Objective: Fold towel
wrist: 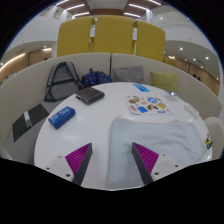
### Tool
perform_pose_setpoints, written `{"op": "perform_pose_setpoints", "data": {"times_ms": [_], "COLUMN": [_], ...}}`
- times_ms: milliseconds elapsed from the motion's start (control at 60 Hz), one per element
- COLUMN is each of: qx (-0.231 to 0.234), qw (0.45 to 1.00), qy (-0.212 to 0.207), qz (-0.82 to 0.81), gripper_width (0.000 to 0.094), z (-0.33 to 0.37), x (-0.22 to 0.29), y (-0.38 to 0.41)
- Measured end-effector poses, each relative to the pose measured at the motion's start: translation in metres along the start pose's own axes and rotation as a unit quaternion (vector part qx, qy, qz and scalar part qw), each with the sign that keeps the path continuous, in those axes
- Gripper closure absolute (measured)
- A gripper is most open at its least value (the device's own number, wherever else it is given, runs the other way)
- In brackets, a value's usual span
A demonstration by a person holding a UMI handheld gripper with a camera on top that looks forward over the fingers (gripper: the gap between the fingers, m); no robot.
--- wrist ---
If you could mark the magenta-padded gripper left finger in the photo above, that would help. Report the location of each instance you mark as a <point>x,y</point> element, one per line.
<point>80,158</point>

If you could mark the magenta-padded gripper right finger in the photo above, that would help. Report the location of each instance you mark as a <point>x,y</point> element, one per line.
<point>146,159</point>

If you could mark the light blue towel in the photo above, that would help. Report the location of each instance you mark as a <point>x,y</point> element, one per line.
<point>173,143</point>

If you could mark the blue rectangular box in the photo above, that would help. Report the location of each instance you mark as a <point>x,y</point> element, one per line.
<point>61,117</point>

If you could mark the colourful sticker sheet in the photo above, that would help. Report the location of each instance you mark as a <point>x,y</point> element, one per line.
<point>148,105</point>

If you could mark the dark grey wallet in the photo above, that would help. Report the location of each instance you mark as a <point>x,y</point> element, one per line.
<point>90,95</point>

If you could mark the white rectangular box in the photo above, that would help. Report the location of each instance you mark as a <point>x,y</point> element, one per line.
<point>191,110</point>

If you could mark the black flat folder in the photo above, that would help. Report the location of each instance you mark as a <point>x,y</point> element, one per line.
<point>20,128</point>

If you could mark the small blue white packet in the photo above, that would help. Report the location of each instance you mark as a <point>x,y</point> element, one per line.
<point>172,96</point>

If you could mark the blue card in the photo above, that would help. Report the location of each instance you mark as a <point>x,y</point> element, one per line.
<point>141,87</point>

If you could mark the cream shell chair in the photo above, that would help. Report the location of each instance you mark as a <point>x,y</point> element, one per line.
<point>218,133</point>

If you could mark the grey backpack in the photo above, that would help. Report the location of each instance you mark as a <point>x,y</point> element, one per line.
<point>61,81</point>

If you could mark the navy dotted bag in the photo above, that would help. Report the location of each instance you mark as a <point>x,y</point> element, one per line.
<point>96,78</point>

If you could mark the grey cushion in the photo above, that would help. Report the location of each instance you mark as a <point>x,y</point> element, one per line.
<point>128,74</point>

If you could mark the white curved sofa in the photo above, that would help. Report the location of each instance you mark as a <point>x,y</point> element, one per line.
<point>23,90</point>

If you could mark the yellow upright panel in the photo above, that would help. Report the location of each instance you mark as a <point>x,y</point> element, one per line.
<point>113,33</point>
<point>150,41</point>
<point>74,36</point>

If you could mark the ceiling lights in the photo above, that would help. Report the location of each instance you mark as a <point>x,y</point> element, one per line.
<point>75,6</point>

